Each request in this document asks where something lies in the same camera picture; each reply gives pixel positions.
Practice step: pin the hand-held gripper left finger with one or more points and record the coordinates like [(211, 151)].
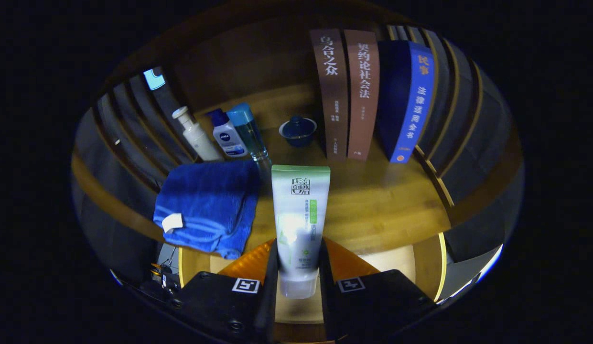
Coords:
[(272, 296)]

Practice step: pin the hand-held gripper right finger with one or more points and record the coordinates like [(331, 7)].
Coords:
[(323, 291)]

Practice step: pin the white and green tube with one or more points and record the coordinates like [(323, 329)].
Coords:
[(300, 215)]

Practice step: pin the wooden cabinet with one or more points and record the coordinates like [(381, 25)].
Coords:
[(229, 48)]

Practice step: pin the blue folded towel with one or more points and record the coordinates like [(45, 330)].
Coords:
[(205, 205)]

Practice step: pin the blue lidded teacup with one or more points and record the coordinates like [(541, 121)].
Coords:
[(297, 131)]

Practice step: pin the clear blue bottle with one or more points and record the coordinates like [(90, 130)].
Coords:
[(251, 134)]

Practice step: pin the white bottle with blue cap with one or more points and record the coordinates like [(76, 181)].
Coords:
[(227, 136)]

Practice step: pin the white pump bottle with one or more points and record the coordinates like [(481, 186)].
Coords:
[(198, 138)]

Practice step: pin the dark brown book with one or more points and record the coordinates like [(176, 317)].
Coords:
[(332, 95)]

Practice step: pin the reddish brown book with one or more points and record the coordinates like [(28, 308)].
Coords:
[(362, 95)]

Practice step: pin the blue book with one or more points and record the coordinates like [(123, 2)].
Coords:
[(415, 105)]

